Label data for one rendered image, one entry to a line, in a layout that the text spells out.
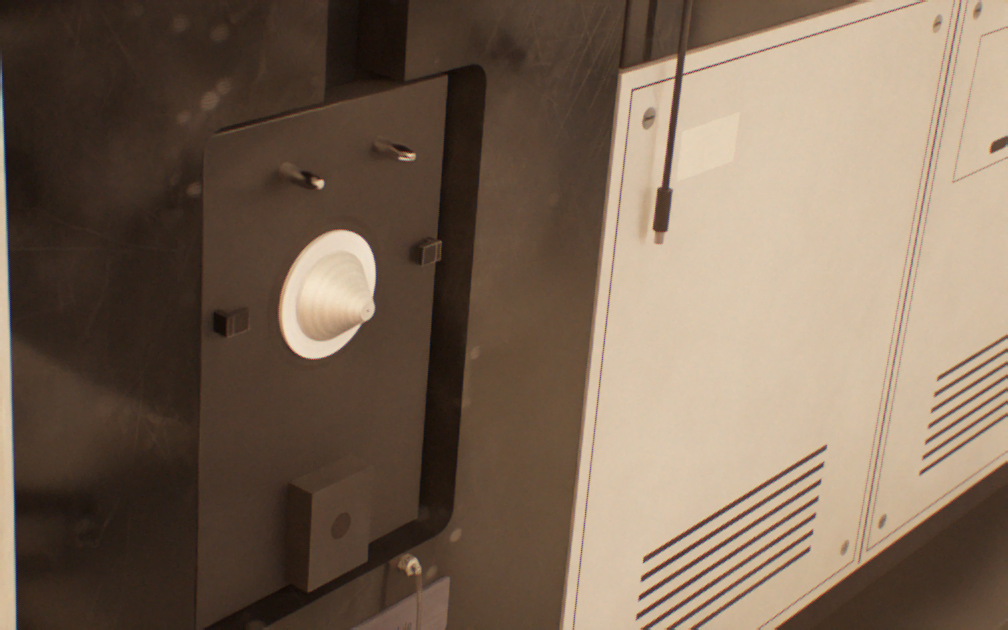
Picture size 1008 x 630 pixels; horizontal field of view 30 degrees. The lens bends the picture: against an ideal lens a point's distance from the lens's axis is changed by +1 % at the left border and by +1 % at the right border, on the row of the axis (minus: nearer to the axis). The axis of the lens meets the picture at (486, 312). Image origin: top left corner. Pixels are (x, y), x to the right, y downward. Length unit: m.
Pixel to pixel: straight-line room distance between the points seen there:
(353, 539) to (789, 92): 0.41
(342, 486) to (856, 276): 0.52
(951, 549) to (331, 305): 0.95
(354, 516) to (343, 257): 0.14
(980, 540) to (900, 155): 0.51
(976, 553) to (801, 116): 0.63
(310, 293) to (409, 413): 0.12
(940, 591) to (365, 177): 0.88
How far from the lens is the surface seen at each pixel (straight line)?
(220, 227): 0.80
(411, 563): 0.97
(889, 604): 1.60
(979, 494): 1.78
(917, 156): 1.34
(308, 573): 0.91
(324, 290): 0.85
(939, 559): 1.68
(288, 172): 0.82
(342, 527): 0.91
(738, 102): 1.10
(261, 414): 0.86
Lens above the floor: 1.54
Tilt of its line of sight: 23 degrees down
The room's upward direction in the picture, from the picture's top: 5 degrees clockwise
